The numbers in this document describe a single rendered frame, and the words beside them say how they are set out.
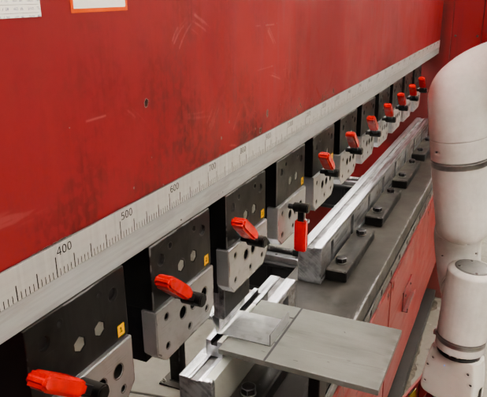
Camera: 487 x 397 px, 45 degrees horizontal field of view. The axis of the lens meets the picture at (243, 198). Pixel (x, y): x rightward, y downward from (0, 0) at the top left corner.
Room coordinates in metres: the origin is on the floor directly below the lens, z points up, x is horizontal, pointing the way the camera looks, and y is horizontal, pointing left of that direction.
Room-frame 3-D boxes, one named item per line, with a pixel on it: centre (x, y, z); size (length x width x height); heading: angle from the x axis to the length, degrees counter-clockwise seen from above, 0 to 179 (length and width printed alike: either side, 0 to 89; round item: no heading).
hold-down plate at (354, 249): (1.45, -0.29, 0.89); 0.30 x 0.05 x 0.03; 155
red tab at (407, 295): (1.78, -0.56, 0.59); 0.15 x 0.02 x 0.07; 155
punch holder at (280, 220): (1.08, -0.05, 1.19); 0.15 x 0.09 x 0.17; 155
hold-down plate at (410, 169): (2.17, -0.63, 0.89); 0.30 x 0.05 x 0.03; 155
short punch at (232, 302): (0.92, 0.02, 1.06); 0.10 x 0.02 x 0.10; 155
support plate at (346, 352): (0.86, -0.11, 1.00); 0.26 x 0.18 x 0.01; 65
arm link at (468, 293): (0.91, -0.39, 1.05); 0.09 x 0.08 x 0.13; 169
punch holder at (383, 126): (1.81, -0.39, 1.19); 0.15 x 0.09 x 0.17; 155
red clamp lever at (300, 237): (1.04, -0.10, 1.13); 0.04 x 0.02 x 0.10; 65
